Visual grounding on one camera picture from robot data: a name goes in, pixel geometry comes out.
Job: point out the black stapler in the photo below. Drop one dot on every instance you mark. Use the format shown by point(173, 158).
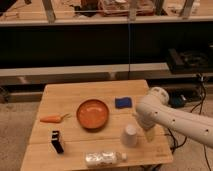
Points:
point(55, 141)

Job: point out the orange round bowl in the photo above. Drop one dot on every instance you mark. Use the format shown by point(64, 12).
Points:
point(92, 114)

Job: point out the blue eraser block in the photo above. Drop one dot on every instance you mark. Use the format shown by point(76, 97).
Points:
point(124, 102)

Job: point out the clear plastic bottle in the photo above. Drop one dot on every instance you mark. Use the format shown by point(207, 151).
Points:
point(104, 158)

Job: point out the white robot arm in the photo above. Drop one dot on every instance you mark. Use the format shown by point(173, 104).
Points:
point(153, 109)

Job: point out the wooden table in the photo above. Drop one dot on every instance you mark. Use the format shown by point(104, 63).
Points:
point(59, 99)

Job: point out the long metal shelf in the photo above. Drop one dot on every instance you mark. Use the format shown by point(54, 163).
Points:
point(93, 73)

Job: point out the black box on shelf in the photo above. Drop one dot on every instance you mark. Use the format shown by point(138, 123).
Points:
point(190, 62)

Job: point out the orange carrot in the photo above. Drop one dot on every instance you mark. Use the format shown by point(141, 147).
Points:
point(54, 118)

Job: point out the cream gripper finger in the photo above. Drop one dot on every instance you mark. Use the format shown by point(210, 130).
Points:
point(150, 134)

